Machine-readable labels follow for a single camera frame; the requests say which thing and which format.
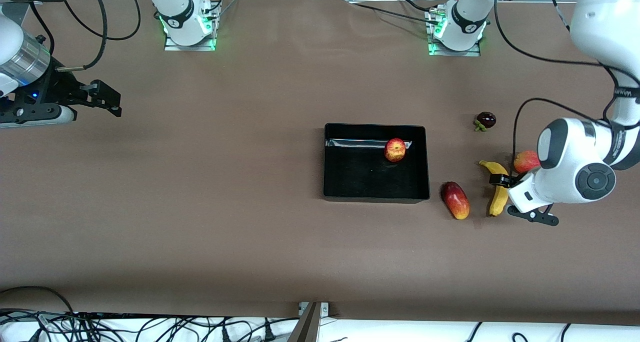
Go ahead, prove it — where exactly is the yellow banana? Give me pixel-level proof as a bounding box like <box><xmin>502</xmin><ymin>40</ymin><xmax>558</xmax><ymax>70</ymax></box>
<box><xmin>478</xmin><ymin>160</ymin><xmax>511</xmax><ymax>217</ymax></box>

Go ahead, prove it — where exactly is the red yellow apple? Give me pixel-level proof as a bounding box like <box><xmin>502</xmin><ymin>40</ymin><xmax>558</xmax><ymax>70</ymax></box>
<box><xmin>384</xmin><ymin>138</ymin><xmax>407</xmax><ymax>163</ymax></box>

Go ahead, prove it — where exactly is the black plastic box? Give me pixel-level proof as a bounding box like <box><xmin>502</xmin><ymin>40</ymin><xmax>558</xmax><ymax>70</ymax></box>
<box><xmin>323</xmin><ymin>123</ymin><xmax>431</xmax><ymax>204</ymax></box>

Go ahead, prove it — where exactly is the red orange round fruit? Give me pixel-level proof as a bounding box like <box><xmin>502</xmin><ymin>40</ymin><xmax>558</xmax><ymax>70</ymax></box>
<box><xmin>513</xmin><ymin>150</ymin><xmax>542</xmax><ymax>174</ymax></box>

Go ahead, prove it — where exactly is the red yellow mango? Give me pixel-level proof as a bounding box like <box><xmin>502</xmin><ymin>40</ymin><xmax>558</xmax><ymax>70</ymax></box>
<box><xmin>441</xmin><ymin>181</ymin><xmax>471</xmax><ymax>220</ymax></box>

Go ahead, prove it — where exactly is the dark purple mangosteen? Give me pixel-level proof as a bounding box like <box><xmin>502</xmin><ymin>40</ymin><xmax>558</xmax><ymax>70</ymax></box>
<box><xmin>473</xmin><ymin>111</ymin><xmax>497</xmax><ymax>132</ymax></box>

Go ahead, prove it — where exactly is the grey metal pole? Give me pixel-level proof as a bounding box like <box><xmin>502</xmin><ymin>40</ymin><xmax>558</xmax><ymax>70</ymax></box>
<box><xmin>286</xmin><ymin>302</ymin><xmax>321</xmax><ymax>342</ymax></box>

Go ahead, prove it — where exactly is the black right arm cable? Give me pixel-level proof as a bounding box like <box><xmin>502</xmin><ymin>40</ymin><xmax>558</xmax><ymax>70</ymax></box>
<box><xmin>30</xmin><ymin>0</ymin><xmax>143</xmax><ymax>73</ymax></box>

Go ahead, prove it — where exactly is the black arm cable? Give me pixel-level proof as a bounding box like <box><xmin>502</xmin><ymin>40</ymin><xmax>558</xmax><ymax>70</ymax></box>
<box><xmin>30</xmin><ymin>0</ymin><xmax>143</xmax><ymax>73</ymax></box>
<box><xmin>492</xmin><ymin>0</ymin><xmax>640</xmax><ymax>157</ymax></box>

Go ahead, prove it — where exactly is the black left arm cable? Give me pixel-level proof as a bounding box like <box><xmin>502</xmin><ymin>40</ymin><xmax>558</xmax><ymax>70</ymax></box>
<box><xmin>492</xmin><ymin>0</ymin><xmax>640</xmax><ymax>157</ymax></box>

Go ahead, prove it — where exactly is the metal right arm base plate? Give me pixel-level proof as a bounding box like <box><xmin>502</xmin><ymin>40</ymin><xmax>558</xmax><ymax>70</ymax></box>
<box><xmin>164</xmin><ymin>17</ymin><xmax>217</xmax><ymax>52</ymax></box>

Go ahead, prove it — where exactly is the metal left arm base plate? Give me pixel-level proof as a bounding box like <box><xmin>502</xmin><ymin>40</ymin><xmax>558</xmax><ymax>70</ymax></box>
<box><xmin>427</xmin><ymin>9</ymin><xmax>482</xmax><ymax>57</ymax></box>

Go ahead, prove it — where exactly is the black looping cable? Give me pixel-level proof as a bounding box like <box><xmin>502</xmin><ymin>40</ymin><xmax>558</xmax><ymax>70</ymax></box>
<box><xmin>0</xmin><ymin>285</ymin><xmax>76</xmax><ymax>316</ymax></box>

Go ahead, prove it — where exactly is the black cable on table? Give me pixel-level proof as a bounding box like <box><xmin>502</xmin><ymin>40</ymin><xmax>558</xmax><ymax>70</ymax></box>
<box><xmin>345</xmin><ymin>0</ymin><xmax>441</xmax><ymax>27</ymax></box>

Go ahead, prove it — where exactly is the small metal table bracket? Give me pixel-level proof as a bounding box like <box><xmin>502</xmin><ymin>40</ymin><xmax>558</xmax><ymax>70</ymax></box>
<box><xmin>298</xmin><ymin>301</ymin><xmax>330</xmax><ymax>316</ymax></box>

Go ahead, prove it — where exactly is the black curved cable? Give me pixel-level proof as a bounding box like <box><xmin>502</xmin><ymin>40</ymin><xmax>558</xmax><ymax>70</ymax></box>
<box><xmin>135</xmin><ymin>315</ymin><xmax>211</xmax><ymax>342</ymax></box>

